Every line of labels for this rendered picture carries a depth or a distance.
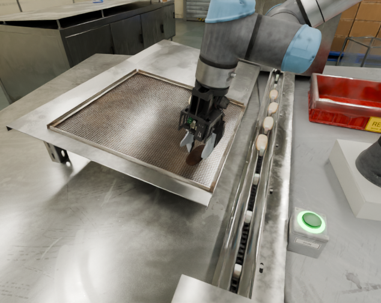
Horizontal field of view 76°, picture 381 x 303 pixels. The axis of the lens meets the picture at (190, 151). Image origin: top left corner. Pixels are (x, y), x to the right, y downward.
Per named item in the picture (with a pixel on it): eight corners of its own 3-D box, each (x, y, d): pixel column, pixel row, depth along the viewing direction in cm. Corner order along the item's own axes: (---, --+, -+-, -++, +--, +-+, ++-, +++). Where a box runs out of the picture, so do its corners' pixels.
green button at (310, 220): (320, 234, 51) (323, 229, 50) (300, 228, 52) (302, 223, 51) (319, 219, 54) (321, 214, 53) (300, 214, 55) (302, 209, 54)
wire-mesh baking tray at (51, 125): (213, 193, 61) (214, 189, 60) (47, 128, 69) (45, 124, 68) (246, 106, 98) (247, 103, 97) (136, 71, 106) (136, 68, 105)
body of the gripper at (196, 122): (175, 132, 55) (184, 82, 47) (194, 116, 61) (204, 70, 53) (205, 146, 52) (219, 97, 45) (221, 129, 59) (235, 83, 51)
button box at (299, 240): (314, 270, 56) (331, 243, 49) (278, 259, 58) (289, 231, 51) (312, 240, 62) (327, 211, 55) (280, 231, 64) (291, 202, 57)
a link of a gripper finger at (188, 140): (171, 154, 62) (181, 128, 56) (183, 143, 66) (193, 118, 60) (181, 162, 61) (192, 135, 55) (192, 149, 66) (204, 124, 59)
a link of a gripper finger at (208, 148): (193, 168, 60) (195, 137, 55) (204, 156, 64) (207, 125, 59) (205, 172, 59) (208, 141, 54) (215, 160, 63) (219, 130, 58)
